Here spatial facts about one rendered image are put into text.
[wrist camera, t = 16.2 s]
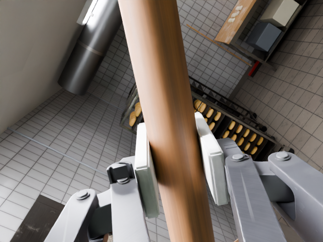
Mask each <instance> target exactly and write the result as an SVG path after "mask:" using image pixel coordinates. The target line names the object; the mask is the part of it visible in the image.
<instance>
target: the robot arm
mask: <svg viewBox="0 0 323 242"><path fill-rule="evenodd" d="M195 119H196V125H197V131H198V137H199V146H200V152H201V158H202V164H203V170H204V174H205V176H206V179H207V182H208V185H209V188H210V191H211V194H212V196H213V199H214V202H215V204H217V205H218V206H220V205H225V204H228V202H230V200H231V208H232V215H233V217H234V220H235V225H236V231H237V236H238V241H239V242H287V240H286V238H285V235H284V233H283V231H282V228H281V226H280V224H279V221H278V219H277V216H276V214H275V212H274V209H273V207H274V208H275V209H276V210H277V212H278V213H279V214H280V215H281V216H282V217H283V218H284V219H285V221H286V222H287V223H288V224H289V225H290V226H291V227H292V229H293V230H294V231H295V232H296V233H297V234H298V235H299V237H300V238H301V239H302V240H303V241H304V242H323V174H322V173H321V172H319V171H318V170H317V169H315V168H314V167H312V166H311V165H309V164H308V163H307V162H305V161H304V160H302V159H301V158H299V157H298V156H296V155H295V154H292V153H289V152H286V151H280V152H275V153H272V154H270V155H269V156H268V162H257V161H253V160H252V157H251V156H250V155H247V154H243V153H242V151H241V150H240V148H239V147H238V146H237V144H236V143H235V141H234V140H233V139H230V138H228V137H227V138H222V139H217V140H216V139H215V137H214V135H213V134H212V132H211V130H210V128H209V127H208V125H207V123H206V121H205V120H204V118H203V116H202V114H201V113H200V112H196V113H195ZM107 174H108V177H109V181H110V185H111V188H110V189H109V190H107V191H105V192H102V193H100V194H97V193H96V191H95V190H94V189H84V190H80V191H78V192H76V193H75V194H73V195H72V196H71V198H70V199H69V201H68V202H67V204H66V206H65V207H64V209H63V211H62V212H61V214H60V216H59V217H58V219H57V221H56V222H55V224H54V226H53V227H52V229H51V230H50V232H49V234H48V235H47V237H46V239H45V240H44V242H107V241H108V238H109V234H108V233H109V232H112V234H113V242H151V241H150V237H149V231H148V227H147V223H146V219H145V217H148V219H149V218H156V217H158V215H160V206H159V194H158V182H157V176H156V172H155V167H154V163H153V158H152V154H151V149H150V145H149V139H148V135H147V130H146V126H145V123H139V125H138V126H137V143H136V155H135V156H132V157H125V158H123V159H122V160H121V161H119V162H116V163H113V164H112V165H110V166H109V167H108V168H107ZM229 194H230V199H229ZM271 202H272V203H271ZM272 206H273V207H272ZM144 212H145V213H144ZM144 214H145V215H144Z"/></svg>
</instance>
